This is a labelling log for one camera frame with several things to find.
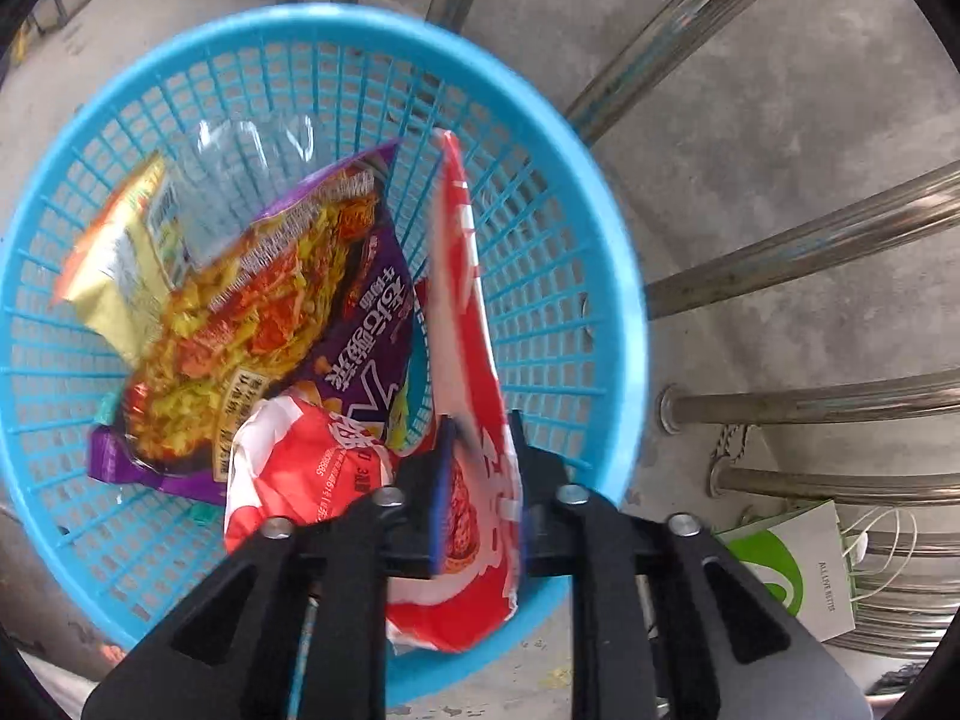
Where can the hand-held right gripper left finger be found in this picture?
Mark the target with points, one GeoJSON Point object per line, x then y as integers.
{"type": "Point", "coordinates": [442, 495]}

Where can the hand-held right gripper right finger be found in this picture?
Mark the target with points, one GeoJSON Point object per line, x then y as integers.
{"type": "Point", "coordinates": [540, 480]}

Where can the red and white snack bag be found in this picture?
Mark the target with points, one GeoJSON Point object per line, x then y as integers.
{"type": "Point", "coordinates": [465, 360]}

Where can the purple noodle wrapper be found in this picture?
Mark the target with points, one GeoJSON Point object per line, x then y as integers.
{"type": "Point", "coordinates": [360, 300]}

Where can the blue plastic basket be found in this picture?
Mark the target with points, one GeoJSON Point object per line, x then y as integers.
{"type": "Point", "coordinates": [525, 187]}

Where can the yellow orange snack packet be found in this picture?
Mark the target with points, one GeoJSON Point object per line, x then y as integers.
{"type": "Point", "coordinates": [112, 270]}

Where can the white and green paper bag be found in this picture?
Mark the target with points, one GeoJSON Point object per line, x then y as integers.
{"type": "Point", "coordinates": [810, 577]}

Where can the metal balcony railing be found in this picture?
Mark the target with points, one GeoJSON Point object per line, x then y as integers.
{"type": "Point", "coordinates": [787, 261]}

